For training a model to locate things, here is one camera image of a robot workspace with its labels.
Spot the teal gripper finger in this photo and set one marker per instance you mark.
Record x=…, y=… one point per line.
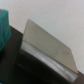
x=4, y=28

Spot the black kcup holder drawer unit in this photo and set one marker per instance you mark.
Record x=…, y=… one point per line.
x=36, y=57

